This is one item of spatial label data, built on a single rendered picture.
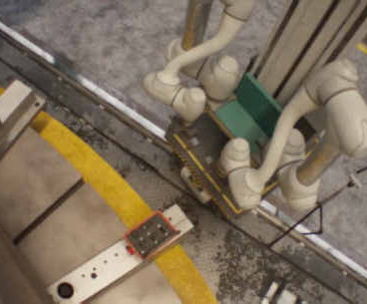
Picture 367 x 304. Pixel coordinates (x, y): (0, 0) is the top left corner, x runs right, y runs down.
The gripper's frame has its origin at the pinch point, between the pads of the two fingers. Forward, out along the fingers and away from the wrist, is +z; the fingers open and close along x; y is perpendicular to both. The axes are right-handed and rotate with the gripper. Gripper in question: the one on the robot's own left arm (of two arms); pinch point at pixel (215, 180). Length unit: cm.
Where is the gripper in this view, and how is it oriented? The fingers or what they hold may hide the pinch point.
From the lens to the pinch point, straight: 177.5
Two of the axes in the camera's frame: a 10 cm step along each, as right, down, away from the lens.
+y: -7.8, 4.9, -3.9
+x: 6.0, 7.6, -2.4
